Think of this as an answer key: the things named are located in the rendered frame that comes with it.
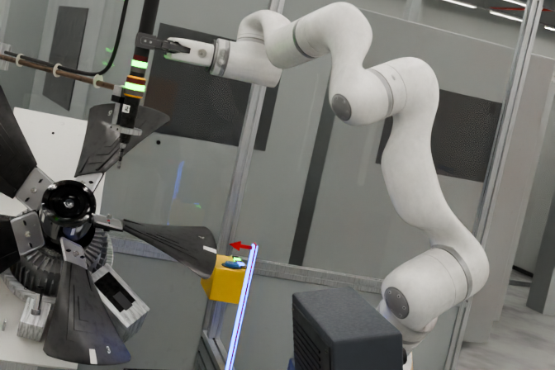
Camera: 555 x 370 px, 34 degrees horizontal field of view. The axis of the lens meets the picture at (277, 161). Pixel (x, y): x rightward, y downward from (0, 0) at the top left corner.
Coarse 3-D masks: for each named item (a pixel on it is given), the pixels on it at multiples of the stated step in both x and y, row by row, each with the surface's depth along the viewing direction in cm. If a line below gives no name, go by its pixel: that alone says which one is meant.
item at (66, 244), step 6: (60, 240) 198; (66, 240) 200; (66, 246) 199; (72, 246) 201; (78, 246) 204; (66, 252) 198; (72, 252) 200; (78, 252) 203; (66, 258) 196; (72, 258) 199; (78, 258) 202; (84, 258) 204; (78, 264) 201; (84, 264) 203
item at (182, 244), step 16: (128, 224) 208; (144, 224) 213; (144, 240) 202; (160, 240) 205; (176, 240) 208; (192, 240) 212; (208, 240) 216; (176, 256) 203; (192, 256) 206; (208, 256) 209; (208, 272) 204
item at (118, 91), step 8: (120, 88) 205; (112, 96) 206; (120, 96) 205; (120, 104) 205; (120, 112) 205; (112, 120) 206; (120, 120) 206; (112, 128) 203; (120, 128) 202; (128, 128) 203; (136, 128) 207
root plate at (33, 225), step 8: (24, 216) 198; (32, 216) 199; (16, 224) 197; (32, 224) 200; (16, 232) 198; (24, 232) 199; (32, 232) 200; (40, 232) 202; (16, 240) 198; (24, 240) 200; (32, 240) 201; (40, 240) 202; (24, 248) 200; (32, 248) 202
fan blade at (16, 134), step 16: (0, 96) 209; (0, 112) 208; (0, 128) 207; (16, 128) 206; (0, 144) 206; (16, 144) 206; (0, 160) 206; (16, 160) 206; (32, 160) 205; (0, 176) 207; (16, 176) 206; (16, 192) 206
